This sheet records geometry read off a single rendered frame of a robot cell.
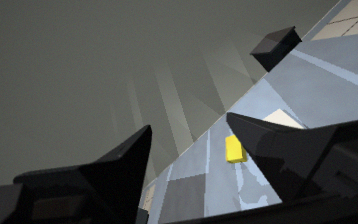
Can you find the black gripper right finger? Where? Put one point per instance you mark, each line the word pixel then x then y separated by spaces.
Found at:
pixel 288 156

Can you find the yellow flat block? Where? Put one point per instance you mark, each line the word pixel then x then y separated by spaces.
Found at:
pixel 235 152

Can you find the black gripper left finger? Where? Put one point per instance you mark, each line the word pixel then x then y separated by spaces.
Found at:
pixel 115 180

